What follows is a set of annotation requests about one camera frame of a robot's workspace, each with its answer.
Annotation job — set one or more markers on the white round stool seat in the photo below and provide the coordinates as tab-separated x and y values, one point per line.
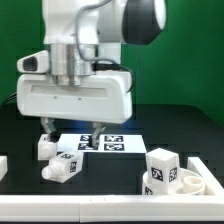
190	184

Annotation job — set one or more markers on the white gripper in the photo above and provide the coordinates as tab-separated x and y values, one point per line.
104	97

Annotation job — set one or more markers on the white sheet with tags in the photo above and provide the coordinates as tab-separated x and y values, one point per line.
108	143

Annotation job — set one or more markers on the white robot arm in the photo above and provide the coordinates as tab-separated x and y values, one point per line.
78	75

